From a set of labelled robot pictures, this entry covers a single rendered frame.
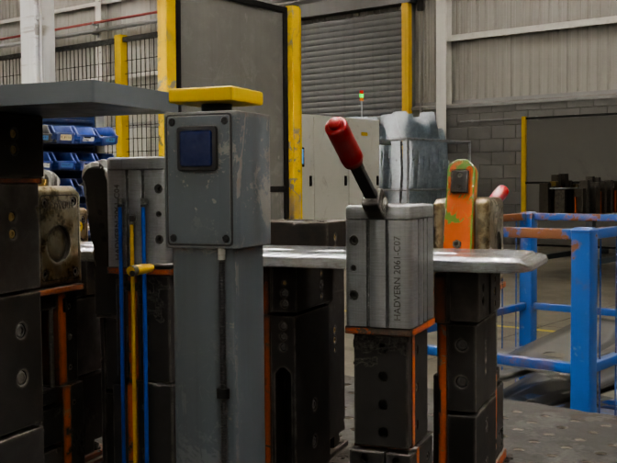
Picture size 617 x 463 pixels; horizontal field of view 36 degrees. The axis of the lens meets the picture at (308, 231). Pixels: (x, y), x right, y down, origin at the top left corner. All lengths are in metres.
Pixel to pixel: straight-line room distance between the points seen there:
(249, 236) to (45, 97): 0.20
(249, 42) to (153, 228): 3.77
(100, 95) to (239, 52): 3.87
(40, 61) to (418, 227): 5.51
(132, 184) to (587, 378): 1.96
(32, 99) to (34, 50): 5.52
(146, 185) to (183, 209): 0.21
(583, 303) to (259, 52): 2.55
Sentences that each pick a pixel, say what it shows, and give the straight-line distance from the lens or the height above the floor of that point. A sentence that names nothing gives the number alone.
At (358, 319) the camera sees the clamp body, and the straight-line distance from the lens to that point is 0.89.
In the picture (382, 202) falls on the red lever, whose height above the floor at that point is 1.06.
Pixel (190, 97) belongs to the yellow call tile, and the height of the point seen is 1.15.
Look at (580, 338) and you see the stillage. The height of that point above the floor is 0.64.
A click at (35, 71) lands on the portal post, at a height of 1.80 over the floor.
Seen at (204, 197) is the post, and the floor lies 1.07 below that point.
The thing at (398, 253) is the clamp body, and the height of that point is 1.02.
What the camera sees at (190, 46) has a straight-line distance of 4.41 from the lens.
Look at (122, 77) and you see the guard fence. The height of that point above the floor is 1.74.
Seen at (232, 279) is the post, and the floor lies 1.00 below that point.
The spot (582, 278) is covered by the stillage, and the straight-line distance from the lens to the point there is 2.72.
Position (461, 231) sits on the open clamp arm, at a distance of 1.19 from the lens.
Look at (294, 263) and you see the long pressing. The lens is 1.04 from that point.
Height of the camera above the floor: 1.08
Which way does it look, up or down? 3 degrees down
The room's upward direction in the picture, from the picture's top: straight up
